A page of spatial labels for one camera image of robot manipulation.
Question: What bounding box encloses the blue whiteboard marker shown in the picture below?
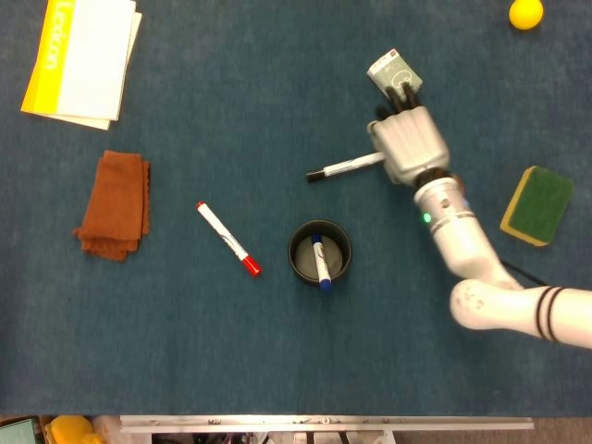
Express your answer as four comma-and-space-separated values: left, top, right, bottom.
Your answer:
310, 234, 334, 293

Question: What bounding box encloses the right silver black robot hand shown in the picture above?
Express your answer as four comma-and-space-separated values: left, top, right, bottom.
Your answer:
367, 80, 452, 185

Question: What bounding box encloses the blue felt table mat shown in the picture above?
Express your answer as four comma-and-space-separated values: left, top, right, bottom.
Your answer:
0, 0, 592, 416

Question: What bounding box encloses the folded orange-brown cloth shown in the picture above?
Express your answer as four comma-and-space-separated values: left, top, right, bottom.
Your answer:
71, 149, 153, 263

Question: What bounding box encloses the white green tissue pack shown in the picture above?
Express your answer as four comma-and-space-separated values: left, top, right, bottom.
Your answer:
366, 47, 425, 101

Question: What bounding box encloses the yellow plastic object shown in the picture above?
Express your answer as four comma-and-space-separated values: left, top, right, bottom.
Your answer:
49, 414, 105, 444

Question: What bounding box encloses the cream paper booklet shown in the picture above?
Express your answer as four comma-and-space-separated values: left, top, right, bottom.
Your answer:
55, 11, 143, 131

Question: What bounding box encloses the aluminium frame rail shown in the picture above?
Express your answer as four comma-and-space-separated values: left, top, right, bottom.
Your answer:
118, 414, 535, 435

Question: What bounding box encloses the green yellow sponge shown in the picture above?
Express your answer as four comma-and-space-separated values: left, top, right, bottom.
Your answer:
499, 165, 575, 248

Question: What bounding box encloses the black round cup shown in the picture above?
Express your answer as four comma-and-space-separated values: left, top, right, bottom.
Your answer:
287, 219, 353, 288

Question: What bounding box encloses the red whiteboard marker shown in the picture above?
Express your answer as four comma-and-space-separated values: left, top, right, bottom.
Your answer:
194, 201, 263, 278

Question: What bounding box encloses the yellow ball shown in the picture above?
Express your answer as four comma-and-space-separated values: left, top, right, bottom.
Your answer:
508, 0, 545, 31

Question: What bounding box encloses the teal box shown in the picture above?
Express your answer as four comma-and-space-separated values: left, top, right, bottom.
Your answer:
0, 415, 38, 444

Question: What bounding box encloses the black whiteboard marker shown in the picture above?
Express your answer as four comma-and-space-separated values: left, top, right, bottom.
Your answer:
305, 152, 386, 184

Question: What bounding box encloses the yellow white Lexicon booklet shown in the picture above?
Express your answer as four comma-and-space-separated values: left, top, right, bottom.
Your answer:
20, 0, 138, 122

